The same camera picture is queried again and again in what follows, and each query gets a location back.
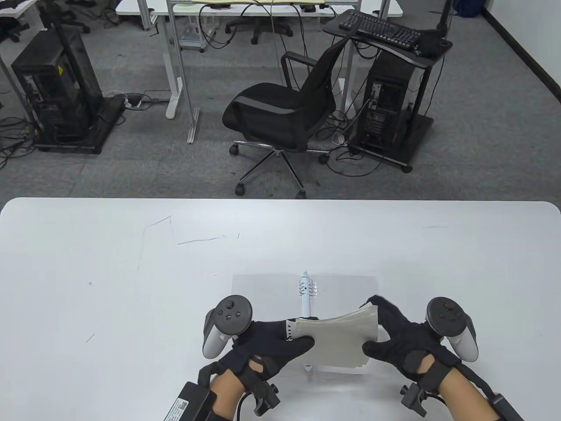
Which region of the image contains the person's left hand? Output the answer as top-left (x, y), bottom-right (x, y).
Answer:
top-left (197, 319), bottom-right (316, 416)

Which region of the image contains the person's right hand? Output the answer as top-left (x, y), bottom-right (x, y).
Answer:
top-left (359, 295), bottom-right (465, 417)

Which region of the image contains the clear plastic ring binder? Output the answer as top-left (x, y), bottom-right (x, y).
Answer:
top-left (231, 271), bottom-right (380, 375)

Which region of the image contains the grey and white controller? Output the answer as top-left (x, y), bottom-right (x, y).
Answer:
top-left (426, 297), bottom-right (478, 362)
top-left (202, 295), bottom-right (253, 359)

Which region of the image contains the stack of lined loose-leaf paper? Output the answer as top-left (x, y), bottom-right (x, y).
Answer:
top-left (285, 303), bottom-right (380, 369)

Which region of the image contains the person's right forearm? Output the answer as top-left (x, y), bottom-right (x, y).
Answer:
top-left (438, 368), bottom-right (504, 421)

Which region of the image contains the person's left forearm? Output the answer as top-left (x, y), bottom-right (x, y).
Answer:
top-left (209, 360), bottom-right (247, 421)

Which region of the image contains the black wrist sensor box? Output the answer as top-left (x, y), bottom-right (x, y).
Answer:
top-left (164, 382), bottom-right (217, 421)
top-left (486, 394), bottom-right (525, 421)

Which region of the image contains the black rolling computer cart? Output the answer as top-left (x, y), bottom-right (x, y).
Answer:
top-left (323, 11), bottom-right (454, 173)

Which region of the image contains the black mesh office chair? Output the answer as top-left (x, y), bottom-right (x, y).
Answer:
top-left (222, 27), bottom-right (356, 199)

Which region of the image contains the black computer tower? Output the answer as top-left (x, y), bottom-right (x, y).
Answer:
top-left (11, 27), bottom-right (104, 145)
top-left (356, 47), bottom-right (416, 152)

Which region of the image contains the black rolling computer stand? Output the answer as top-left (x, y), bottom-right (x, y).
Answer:
top-left (31, 0), bottom-right (127, 155)

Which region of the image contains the white rolling cabinet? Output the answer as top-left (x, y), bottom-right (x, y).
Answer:
top-left (177, 14), bottom-right (218, 53)

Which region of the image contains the black chair wheel base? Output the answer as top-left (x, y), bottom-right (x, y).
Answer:
top-left (55, 0), bottom-right (91, 36)
top-left (224, 15), bottom-right (294, 45)

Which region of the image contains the black keyboard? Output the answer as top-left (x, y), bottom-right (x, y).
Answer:
top-left (338, 10), bottom-right (422, 49)

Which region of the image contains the dark blue bag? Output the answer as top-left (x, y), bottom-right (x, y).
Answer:
top-left (453, 0), bottom-right (488, 18)

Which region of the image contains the white background desk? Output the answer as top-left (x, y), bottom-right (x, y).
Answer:
top-left (115, 0), bottom-right (404, 120)
top-left (0, 0), bottom-right (41, 125)

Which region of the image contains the aluminium frame post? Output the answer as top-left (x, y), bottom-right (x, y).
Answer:
top-left (167, 0), bottom-right (201, 144)

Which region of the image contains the tangle of black floor cables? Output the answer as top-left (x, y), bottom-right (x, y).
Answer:
top-left (313, 107), bottom-right (384, 178)
top-left (0, 116), bottom-right (38, 171)

